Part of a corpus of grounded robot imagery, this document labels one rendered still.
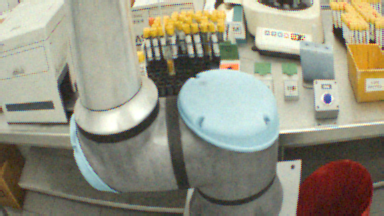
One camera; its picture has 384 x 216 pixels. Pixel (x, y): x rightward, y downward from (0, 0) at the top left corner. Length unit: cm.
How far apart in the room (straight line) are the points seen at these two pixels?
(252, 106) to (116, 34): 18
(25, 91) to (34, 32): 19
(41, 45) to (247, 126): 61
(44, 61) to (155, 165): 55
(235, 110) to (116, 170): 16
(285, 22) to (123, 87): 73
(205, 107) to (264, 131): 7
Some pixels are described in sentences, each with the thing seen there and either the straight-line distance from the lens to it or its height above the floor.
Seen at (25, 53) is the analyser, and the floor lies 111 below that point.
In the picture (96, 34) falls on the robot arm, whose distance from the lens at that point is 53.
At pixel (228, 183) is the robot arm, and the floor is 109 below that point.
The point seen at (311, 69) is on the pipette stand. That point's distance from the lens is 112.
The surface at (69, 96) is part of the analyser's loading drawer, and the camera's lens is 120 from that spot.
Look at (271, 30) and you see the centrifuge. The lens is 125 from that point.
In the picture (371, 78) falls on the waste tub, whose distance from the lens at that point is 107.
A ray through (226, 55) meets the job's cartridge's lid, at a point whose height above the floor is 96.
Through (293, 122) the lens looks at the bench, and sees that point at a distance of 104.
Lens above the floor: 155
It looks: 37 degrees down
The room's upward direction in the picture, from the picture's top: 11 degrees counter-clockwise
